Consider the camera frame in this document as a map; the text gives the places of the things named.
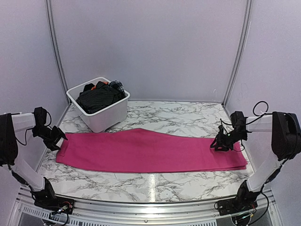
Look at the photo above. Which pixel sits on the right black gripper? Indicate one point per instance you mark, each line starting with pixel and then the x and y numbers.
pixel 220 143

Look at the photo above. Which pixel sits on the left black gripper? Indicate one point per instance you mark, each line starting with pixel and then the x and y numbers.
pixel 59 133

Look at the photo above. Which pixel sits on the magenta pink trousers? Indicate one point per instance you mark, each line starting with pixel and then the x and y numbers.
pixel 145 151

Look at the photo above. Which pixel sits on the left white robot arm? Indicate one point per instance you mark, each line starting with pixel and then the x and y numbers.
pixel 10 124

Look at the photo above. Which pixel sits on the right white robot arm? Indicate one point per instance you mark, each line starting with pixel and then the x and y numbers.
pixel 285 145

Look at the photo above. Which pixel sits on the white plastic laundry bin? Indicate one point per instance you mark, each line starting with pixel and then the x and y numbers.
pixel 104 118

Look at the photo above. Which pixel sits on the black striped garment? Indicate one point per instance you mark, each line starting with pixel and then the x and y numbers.
pixel 92 101

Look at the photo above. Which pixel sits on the plaid grey garment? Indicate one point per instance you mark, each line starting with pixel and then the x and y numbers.
pixel 117 85

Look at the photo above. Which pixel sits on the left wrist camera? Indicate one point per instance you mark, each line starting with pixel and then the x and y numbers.
pixel 40 116

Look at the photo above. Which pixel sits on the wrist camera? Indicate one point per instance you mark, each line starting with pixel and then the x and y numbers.
pixel 40 116
pixel 237 119

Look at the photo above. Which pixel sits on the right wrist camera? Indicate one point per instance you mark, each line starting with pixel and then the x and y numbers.
pixel 237 119

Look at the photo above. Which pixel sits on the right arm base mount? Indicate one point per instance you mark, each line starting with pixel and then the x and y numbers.
pixel 232 206

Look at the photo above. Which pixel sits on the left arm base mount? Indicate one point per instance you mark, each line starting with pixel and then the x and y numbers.
pixel 56 205

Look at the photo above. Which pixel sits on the aluminium front rail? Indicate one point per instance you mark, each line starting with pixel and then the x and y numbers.
pixel 104 213

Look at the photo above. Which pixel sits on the left aluminium wall post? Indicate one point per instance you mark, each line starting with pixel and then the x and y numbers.
pixel 55 47

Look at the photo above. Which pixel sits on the aluminium wall post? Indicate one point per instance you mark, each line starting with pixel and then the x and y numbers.
pixel 55 47
pixel 240 50

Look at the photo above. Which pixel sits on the right aluminium wall post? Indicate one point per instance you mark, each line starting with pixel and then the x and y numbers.
pixel 240 50

